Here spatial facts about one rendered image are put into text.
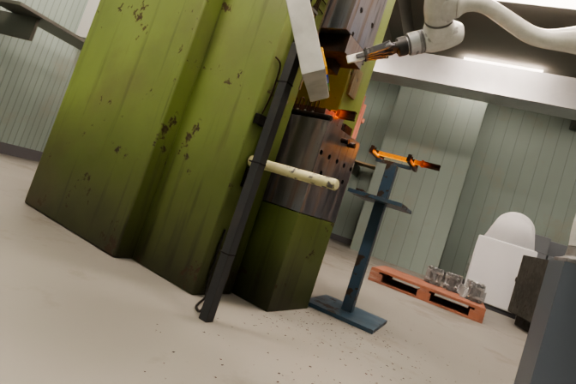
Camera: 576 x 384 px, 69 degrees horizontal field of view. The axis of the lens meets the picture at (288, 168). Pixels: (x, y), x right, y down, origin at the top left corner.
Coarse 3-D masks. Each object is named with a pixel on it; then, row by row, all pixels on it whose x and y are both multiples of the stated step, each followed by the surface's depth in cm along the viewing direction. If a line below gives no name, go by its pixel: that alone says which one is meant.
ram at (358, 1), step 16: (336, 0) 207; (352, 0) 202; (368, 0) 210; (384, 0) 224; (336, 16) 205; (352, 16) 202; (368, 16) 214; (320, 32) 213; (336, 32) 207; (352, 32) 206; (368, 32) 217
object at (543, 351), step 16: (560, 272) 130; (544, 288) 142; (560, 288) 128; (544, 304) 136; (560, 304) 127; (544, 320) 131; (560, 320) 127; (528, 336) 144; (544, 336) 127; (560, 336) 126; (528, 352) 138; (544, 352) 126; (560, 352) 125; (528, 368) 133; (544, 368) 126; (560, 368) 125
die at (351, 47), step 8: (320, 40) 213; (328, 40) 210; (336, 40) 208; (344, 40) 205; (352, 40) 207; (328, 48) 209; (336, 48) 206; (344, 48) 204; (352, 48) 209; (360, 48) 215; (328, 56) 215; (336, 56) 212; (344, 56) 208; (344, 64) 220; (352, 64) 216; (360, 64) 219
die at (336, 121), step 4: (296, 104) 211; (300, 104) 210; (296, 108) 211; (300, 108) 209; (304, 108) 208; (308, 108) 207; (312, 108) 206; (316, 108) 204; (320, 108) 203; (324, 108) 202; (320, 112) 203; (324, 112) 201; (328, 112) 204; (332, 112) 207; (336, 112) 210; (336, 116) 211; (332, 120) 208; (336, 120) 212; (340, 120) 215; (336, 124) 213; (340, 124) 216; (340, 128) 217
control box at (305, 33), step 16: (288, 0) 144; (304, 0) 143; (304, 16) 143; (304, 32) 142; (304, 48) 141; (320, 48) 141; (304, 64) 141; (320, 64) 140; (304, 80) 146; (320, 80) 149; (320, 96) 168
